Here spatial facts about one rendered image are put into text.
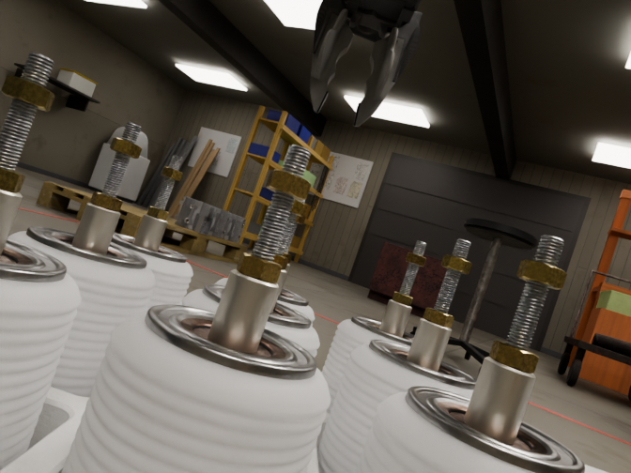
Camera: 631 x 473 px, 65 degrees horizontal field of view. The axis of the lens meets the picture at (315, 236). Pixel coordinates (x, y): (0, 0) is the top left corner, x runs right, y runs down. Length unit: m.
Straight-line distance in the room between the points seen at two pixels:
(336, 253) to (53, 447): 8.46
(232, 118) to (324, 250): 3.49
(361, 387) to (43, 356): 0.18
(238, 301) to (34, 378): 0.09
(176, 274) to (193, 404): 0.27
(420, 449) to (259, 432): 0.06
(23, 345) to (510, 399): 0.20
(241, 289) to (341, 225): 8.53
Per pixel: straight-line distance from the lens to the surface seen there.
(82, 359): 0.33
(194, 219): 3.49
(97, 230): 0.35
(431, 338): 0.34
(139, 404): 0.19
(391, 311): 0.45
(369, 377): 0.32
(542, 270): 0.23
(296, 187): 0.21
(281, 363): 0.20
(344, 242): 8.66
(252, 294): 0.21
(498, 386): 0.23
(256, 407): 0.18
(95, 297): 0.32
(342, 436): 0.33
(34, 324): 0.22
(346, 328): 0.44
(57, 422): 0.31
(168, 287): 0.44
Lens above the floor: 0.30
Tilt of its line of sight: 2 degrees up
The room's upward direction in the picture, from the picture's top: 19 degrees clockwise
